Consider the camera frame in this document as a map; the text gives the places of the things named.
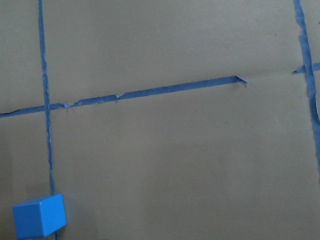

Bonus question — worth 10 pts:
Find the blue cube block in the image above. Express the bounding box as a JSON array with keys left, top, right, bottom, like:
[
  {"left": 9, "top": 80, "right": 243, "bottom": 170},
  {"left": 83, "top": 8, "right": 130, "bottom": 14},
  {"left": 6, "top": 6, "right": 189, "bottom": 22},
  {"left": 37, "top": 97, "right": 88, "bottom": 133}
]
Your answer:
[{"left": 12, "top": 193, "right": 67, "bottom": 240}]

